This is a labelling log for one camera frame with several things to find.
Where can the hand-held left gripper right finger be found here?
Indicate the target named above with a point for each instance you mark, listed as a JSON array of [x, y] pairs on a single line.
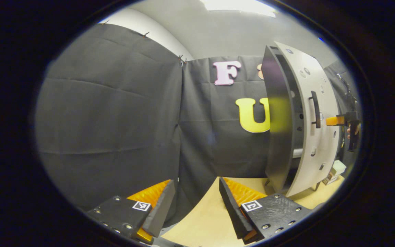
[[231, 209]]

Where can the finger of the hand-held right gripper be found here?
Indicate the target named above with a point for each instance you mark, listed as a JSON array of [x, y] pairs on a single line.
[[334, 120]]

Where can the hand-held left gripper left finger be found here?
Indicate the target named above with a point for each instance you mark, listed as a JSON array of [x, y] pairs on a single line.
[[158, 209]]

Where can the light grey cabinet door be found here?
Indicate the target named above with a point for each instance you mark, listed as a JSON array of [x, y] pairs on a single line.
[[324, 147]]

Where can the dark grey cabinet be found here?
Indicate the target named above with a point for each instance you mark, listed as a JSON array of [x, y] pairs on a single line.
[[276, 144]]

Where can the green book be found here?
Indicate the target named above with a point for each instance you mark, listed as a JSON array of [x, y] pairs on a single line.
[[338, 167]]

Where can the brown book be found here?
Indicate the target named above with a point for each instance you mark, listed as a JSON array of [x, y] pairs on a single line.
[[331, 177]]

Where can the grey book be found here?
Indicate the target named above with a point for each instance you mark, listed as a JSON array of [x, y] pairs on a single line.
[[327, 181]]

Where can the black backdrop cloth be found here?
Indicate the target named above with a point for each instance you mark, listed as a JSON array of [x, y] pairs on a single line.
[[115, 120]]

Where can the ceiling light panel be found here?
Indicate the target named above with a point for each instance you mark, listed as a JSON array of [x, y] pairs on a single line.
[[238, 7]]

